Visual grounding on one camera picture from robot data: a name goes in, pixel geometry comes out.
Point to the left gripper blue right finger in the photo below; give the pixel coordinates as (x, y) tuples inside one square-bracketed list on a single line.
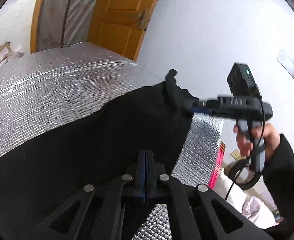
[(157, 188)]

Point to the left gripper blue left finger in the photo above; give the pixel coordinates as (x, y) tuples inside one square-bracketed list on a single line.
[(140, 176)]

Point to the black garment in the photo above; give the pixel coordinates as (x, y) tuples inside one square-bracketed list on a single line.
[(42, 173)]

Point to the colourful striped bedsheet edge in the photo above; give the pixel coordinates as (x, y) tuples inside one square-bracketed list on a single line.
[(217, 166)]

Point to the black tape roll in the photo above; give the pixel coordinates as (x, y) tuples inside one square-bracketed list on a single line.
[(243, 176)]

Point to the person's right black sleeve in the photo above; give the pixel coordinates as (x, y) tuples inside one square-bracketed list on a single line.
[(278, 176)]

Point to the white cloth bundle on floor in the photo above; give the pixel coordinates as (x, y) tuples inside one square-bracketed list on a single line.
[(250, 207)]

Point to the orange wooden door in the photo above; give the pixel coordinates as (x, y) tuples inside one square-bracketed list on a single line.
[(120, 25)]

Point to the translucent plastic door curtain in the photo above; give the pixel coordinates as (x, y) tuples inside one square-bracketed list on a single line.
[(60, 23)]

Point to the brown cardboard box with label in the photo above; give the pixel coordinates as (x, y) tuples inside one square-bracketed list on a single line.
[(5, 49)]

